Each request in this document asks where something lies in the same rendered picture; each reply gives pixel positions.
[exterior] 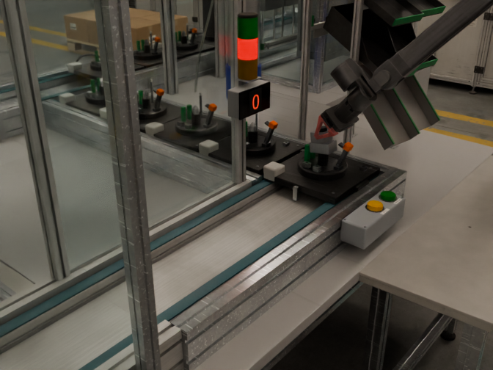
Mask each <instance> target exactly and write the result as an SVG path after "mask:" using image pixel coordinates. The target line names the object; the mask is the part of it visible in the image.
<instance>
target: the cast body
mask: <svg viewBox="0 0 493 370"><path fill-rule="evenodd" d="M327 133H328V129H327V127H326V126H322V127H321V130H320V131H319V135H322V134H327ZM314 134H315V130H314V131H312V132H310V139H311V142H308V144H309V145H310V152H311V153H321V154H327V155H329V154H331V153H333V152H335V151H336V150H337V140H333V139H332V137H326V138H323V139H316V138H315V137H314Z"/></svg>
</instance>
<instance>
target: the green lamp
mask: <svg viewBox="0 0 493 370"><path fill-rule="evenodd" d="M237 30H238V38H240V39H244V40H251V39H255V38H258V17H256V18H239V17H237Z"/></svg>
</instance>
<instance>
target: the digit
mask: <svg viewBox="0 0 493 370"><path fill-rule="evenodd" d="M261 102H262V87H260V88H258V89H256V90H252V91H250V92H249V114H252V113H254V112H257V111H259V110H261Z"/></svg>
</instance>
